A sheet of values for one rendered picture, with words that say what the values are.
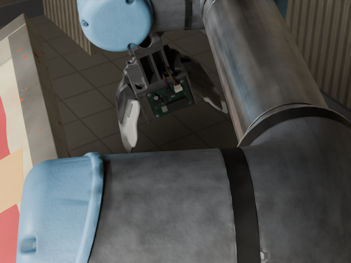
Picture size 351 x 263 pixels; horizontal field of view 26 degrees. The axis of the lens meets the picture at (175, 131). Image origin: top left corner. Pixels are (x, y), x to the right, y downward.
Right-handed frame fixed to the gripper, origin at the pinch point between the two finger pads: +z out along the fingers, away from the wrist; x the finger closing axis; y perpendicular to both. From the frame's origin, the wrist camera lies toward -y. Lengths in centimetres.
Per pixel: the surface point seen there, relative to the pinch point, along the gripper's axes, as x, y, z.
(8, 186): -23.7, 4.6, -6.0
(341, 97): 86, -183, 166
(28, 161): -20.2, 2.4, -6.9
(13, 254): -24.5, 17.1, -5.8
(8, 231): -24.7, 12.9, -5.7
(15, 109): -20.7, -10.9, -6.8
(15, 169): -22.3, 2.4, -6.4
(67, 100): -36, -237, 145
